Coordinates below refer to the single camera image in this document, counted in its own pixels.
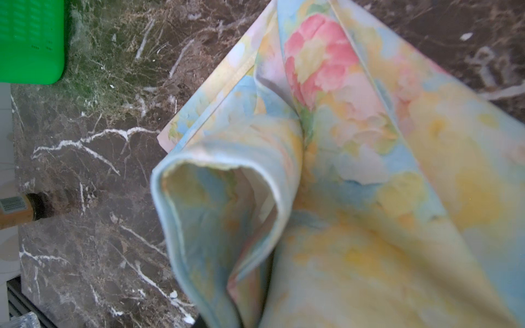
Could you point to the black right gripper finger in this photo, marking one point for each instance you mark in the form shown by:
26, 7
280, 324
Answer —
199, 323

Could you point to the floral pastel skirt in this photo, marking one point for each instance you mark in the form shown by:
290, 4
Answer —
328, 174

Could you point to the green plastic basket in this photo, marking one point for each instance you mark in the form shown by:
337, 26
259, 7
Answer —
32, 41

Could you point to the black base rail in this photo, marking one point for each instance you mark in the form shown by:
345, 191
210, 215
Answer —
19, 304

